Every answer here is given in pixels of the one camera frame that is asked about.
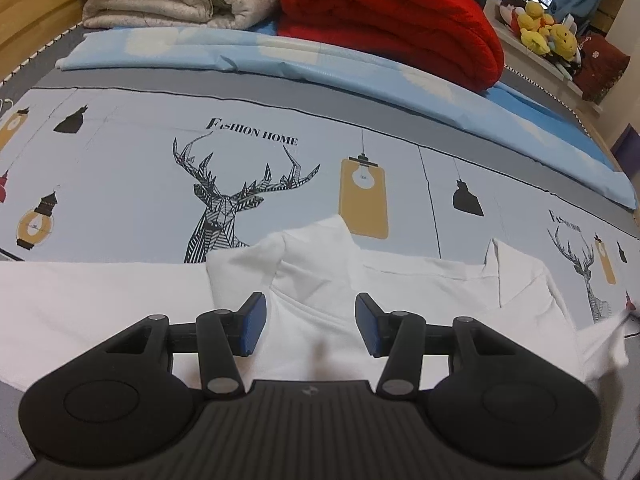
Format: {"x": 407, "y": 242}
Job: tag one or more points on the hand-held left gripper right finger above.
{"x": 367, "y": 329}

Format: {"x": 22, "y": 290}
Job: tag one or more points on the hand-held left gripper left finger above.
{"x": 253, "y": 324}

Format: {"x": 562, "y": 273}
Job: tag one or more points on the white shirt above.
{"x": 320, "y": 270}

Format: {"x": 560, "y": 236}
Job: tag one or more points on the printed deer bed sheet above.
{"x": 125, "y": 185}

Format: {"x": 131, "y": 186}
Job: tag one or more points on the light blue folded duvet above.
{"x": 250, "y": 55}

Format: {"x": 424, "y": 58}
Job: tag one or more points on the red folded blanket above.
{"x": 380, "y": 15}

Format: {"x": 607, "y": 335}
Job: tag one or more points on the purple box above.
{"x": 629, "y": 152}

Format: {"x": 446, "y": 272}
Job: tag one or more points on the dark red cushion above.
{"x": 600, "y": 67}

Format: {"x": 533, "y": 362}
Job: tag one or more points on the wooden bed frame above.
{"x": 30, "y": 10}

